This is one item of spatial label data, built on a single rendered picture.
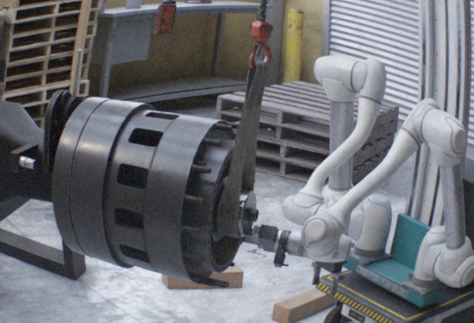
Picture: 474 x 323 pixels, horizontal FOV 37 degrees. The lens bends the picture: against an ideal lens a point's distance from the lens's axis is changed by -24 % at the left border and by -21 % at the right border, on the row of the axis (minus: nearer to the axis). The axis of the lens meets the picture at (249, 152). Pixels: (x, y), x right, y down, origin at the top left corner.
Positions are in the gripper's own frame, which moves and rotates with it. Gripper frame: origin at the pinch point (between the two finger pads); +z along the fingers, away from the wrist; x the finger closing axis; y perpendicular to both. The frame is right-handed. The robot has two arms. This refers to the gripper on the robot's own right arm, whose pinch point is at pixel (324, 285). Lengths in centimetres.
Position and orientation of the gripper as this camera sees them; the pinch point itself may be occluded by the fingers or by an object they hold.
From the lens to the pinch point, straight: 331.8
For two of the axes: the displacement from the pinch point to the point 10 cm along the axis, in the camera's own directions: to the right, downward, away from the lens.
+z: -0.9, 9.7, 2.4
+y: 8.6, -0.5, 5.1
